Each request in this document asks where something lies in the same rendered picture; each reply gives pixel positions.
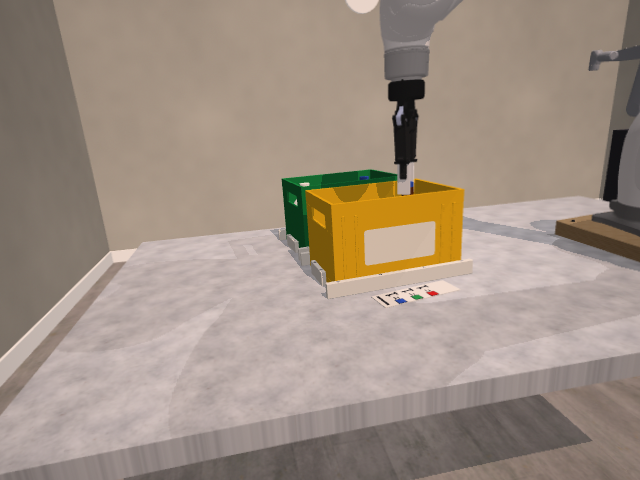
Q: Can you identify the white paper pick list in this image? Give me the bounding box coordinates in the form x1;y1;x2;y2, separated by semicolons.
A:
371;280;460;308

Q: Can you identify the green plastic crate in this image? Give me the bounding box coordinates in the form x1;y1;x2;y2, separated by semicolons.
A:
282;169;391;248

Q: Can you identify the yellow crate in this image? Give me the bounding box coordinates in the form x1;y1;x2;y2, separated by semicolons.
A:
305;179;461;283

